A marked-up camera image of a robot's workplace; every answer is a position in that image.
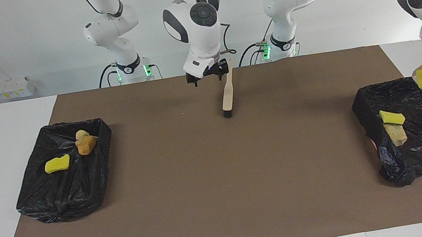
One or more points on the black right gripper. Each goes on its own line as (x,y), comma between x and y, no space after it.
(208,70)

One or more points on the striped orange croissant piece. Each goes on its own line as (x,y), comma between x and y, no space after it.
(395,134)

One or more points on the crusty bread chunk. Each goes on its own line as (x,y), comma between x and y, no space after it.
(81,134)

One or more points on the brown table mat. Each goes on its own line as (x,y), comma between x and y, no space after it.
(211,228)

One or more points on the beige hand brush black bristles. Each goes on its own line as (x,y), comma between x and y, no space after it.
(228,94)

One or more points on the brown bread roll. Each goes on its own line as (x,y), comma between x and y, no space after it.
(86,146)

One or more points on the white wall box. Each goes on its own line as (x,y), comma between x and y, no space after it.
(13,88)

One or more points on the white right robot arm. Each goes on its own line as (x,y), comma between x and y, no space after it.
(199,44)

